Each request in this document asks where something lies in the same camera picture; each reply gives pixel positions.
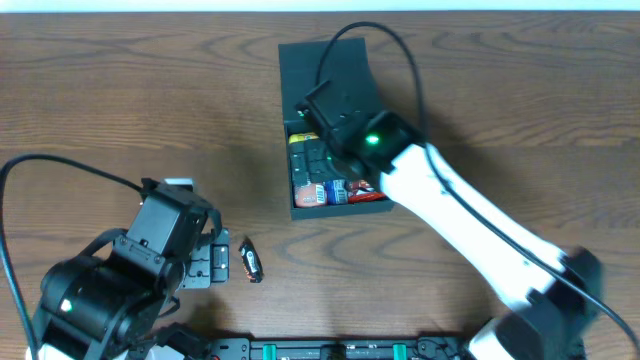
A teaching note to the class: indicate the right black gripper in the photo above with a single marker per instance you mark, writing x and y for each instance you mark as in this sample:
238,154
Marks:
320,106

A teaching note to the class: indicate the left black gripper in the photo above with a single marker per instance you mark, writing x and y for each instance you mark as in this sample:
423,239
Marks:
204,263

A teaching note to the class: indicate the small blue box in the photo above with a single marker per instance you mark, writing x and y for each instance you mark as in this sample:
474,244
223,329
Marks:
337,193

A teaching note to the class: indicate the red Pringles can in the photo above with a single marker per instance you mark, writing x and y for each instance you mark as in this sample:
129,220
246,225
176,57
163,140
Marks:
310,195

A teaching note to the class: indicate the yellow candy bottle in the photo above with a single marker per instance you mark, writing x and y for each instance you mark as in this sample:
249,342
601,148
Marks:
301,137

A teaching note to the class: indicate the red Hello Panda box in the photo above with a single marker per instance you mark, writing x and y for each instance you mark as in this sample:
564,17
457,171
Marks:
361,187

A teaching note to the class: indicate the black candy bar wrapper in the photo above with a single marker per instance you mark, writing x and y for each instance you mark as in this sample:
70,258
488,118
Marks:
251,261

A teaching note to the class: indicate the red candy bag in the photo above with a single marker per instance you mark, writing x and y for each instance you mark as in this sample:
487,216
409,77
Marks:
366,197

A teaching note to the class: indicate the dark green box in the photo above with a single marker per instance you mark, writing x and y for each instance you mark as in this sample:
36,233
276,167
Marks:
347,63

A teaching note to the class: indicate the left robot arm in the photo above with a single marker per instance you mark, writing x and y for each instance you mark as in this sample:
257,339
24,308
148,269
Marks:
100,303

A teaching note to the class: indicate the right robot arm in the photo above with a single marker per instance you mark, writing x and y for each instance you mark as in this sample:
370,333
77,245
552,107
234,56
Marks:
553,296

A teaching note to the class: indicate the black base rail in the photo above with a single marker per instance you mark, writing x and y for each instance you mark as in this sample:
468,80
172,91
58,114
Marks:
185,347

